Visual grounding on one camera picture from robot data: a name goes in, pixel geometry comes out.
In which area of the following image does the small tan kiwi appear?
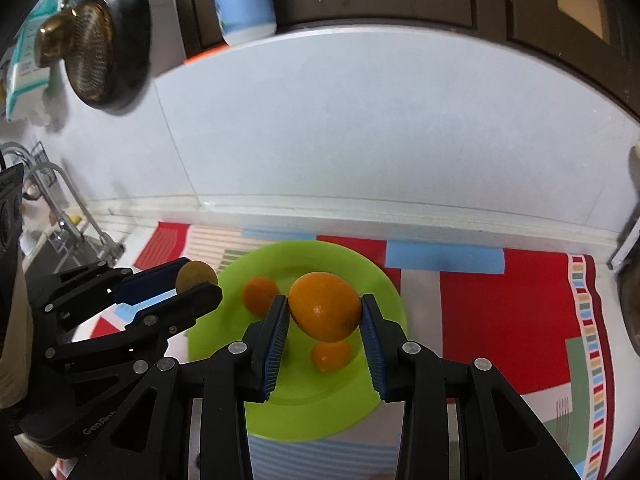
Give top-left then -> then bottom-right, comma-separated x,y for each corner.
175,260 -> 219,294

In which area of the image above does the large chrome faucet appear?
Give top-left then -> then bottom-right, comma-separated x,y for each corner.
0,141 -> 86,256

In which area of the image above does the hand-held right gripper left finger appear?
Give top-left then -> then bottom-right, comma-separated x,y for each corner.
60,294 -> 291,480

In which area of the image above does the green and white tissue pack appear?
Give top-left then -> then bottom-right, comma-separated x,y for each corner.
0,0 -> 67,122

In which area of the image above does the stainless steel sink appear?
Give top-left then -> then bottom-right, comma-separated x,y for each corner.
22,232 -> 108,281

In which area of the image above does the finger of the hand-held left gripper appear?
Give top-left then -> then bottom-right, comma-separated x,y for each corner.
44,282 -> 224,362
31,258 -> 191,317

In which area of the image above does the black frying pan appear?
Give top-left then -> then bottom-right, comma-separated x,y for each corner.
62,0 -> 152,114

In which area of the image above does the brass colander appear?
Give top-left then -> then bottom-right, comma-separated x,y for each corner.
65,2 -> 114,101

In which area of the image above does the white and blue pump bottle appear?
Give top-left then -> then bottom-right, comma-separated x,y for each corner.
207,0 -> 277,47

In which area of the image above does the black wire basket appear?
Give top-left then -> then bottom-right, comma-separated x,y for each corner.
25,141 -> 51,201

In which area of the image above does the thin gooseneck faucet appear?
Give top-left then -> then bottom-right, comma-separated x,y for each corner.
22,161 -> 125,263

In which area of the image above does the small orange mandarin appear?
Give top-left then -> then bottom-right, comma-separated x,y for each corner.
311,340 -> 353,373
243,277 -> 281,317

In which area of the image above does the small brass saucepan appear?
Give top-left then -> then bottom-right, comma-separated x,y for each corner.
34,7 -> 81,69

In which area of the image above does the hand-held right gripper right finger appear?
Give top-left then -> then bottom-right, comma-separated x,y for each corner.
360,294 -> 585,480

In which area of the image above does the green plate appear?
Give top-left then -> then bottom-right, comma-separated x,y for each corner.
186,240 -> 408,443

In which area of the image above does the colourful patchwork table mat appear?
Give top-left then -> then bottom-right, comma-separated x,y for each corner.
87,220 -> 614,480

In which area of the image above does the large orange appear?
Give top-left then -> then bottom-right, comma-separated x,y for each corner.
288,271 -> 362,342

